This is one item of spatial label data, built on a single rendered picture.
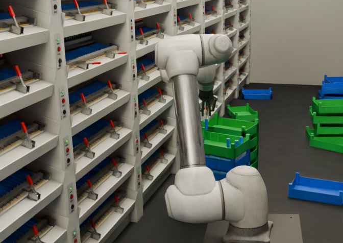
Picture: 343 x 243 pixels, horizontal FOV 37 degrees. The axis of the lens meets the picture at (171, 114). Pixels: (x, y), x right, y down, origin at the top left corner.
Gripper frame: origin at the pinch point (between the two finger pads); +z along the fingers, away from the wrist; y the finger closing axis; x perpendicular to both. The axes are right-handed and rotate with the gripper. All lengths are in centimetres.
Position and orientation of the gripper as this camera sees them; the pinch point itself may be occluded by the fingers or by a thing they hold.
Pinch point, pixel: (206, 115)
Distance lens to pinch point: 292.9
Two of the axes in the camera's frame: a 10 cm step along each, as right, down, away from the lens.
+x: 0.5, -6.5, 7.6
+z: 0.5, 7.6, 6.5
